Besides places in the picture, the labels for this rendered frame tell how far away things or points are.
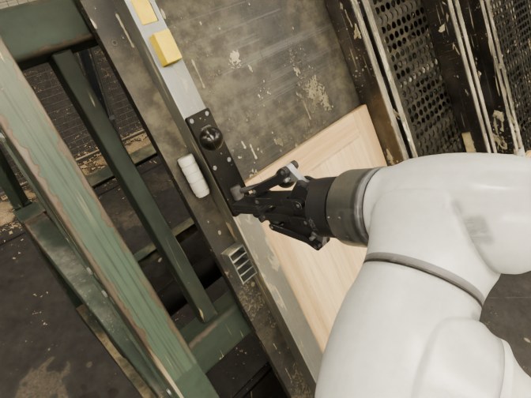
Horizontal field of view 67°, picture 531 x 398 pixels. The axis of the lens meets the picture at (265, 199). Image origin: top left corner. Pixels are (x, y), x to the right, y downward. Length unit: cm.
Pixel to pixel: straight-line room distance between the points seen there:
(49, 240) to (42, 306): 92
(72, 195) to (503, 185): 54
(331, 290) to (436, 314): 66
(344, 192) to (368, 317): 15
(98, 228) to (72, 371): 163
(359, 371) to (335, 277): 67
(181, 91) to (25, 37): 24
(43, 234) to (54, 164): 103
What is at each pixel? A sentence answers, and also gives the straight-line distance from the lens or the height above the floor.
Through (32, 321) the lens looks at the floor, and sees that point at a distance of 246.
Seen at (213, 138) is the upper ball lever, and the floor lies 154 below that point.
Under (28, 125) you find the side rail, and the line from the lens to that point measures 64.
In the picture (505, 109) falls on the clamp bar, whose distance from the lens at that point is 160.
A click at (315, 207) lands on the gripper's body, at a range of 46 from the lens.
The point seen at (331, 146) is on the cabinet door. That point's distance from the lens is 95.
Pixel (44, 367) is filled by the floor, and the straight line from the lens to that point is 230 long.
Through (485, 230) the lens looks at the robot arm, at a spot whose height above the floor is 166.
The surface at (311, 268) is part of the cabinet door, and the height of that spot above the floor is 115.
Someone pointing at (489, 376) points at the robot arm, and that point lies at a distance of 33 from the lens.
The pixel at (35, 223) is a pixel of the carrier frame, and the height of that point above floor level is 79.
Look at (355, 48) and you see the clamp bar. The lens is 103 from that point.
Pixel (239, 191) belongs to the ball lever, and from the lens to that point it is 73.
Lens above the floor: 189
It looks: 44 degrees down
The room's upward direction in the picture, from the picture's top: straight up
